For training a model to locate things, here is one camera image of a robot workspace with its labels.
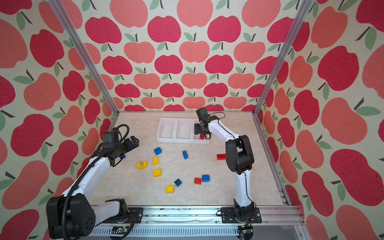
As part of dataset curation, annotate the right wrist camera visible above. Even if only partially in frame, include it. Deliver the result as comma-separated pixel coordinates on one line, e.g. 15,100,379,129
196,107,210,122

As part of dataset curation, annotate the light blue lego brick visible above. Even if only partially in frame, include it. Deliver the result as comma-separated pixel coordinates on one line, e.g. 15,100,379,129
202,175,210,183

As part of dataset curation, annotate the aluminium corner post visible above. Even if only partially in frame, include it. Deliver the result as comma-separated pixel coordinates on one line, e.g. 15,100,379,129
252,0,315,119
48,0,120,118

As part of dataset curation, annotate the left aluminium corner post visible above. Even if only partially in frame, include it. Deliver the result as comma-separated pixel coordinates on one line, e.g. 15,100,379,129
48,0,120,118

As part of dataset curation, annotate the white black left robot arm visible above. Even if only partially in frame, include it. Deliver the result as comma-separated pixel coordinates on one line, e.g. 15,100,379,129
46,124,140,240

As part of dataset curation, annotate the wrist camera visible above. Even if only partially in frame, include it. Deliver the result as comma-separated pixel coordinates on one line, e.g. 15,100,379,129
102,129,120,150
196,107,210,122

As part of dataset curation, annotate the yellow round lego piece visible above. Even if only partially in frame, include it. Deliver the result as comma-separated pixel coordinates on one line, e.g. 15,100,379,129
136,161,148,170

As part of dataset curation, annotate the yellow lego brick front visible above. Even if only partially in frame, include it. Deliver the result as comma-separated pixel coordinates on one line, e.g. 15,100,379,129
166,186,175,194

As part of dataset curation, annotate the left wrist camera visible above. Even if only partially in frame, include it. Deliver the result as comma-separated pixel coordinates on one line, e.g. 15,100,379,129
102,129,120,150

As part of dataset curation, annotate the yellow small lego brick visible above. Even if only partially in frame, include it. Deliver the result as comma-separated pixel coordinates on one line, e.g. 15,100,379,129
153,157,160,166

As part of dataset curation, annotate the red long lego brick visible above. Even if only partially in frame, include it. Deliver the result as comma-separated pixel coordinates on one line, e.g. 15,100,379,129
217,154,226,161

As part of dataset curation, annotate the white middle plastic bin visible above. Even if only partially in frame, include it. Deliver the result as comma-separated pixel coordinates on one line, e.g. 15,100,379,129
176,118,194,143

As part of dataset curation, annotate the right aluminium corner post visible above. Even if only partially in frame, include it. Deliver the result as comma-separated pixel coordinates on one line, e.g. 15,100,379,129
252,0,315,119

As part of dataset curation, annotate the yellow lego brick middle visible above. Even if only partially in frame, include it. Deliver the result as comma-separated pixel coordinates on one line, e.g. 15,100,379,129
153,169,162,178

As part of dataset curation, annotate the white left plastic bin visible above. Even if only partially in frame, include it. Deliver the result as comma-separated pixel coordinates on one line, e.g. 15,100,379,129
157,118,177,143

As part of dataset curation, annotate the red small lego brick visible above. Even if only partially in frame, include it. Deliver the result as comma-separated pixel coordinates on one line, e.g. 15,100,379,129
194,178,202,185

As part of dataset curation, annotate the dark blue lego brick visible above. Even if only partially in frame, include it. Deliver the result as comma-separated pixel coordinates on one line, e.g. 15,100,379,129
175,179,182,187

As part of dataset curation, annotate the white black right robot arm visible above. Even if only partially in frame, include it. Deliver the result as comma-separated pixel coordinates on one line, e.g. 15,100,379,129
194,108,256,223

